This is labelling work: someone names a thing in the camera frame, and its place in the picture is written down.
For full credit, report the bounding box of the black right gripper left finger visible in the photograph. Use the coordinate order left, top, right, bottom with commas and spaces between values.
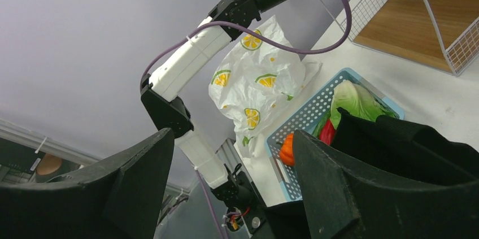
1, 128, 175, 238

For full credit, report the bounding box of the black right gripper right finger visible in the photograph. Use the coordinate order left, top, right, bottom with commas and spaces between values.
293, 130, 478, 238

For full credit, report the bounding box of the black cloth bag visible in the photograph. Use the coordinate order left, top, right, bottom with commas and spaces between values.
265, 109, 478, 238

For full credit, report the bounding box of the small orange pumpkin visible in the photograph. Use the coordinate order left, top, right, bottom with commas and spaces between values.
279, 133, 295, 167

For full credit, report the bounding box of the white plastic grocery bag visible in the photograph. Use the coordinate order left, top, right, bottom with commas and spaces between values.
208, 34, 322, 158

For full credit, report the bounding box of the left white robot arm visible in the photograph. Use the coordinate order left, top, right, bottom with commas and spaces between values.
140, 0, 320, 207

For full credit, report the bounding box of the red pepper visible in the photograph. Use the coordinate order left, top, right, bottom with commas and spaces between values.
319, 119, 336, 145

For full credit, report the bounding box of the blue perforated plastic basket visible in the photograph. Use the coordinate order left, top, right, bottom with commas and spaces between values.
265, 68, 404, 202

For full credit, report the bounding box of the green napa cabbage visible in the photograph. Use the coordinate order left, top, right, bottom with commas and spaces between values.
313, 80, 396, 137

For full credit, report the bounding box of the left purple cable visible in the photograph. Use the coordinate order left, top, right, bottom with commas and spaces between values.
139, 0, 353, 239

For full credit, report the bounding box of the wooden wire shelf rack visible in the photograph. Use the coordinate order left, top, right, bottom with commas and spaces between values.
349, 0, 478, 76

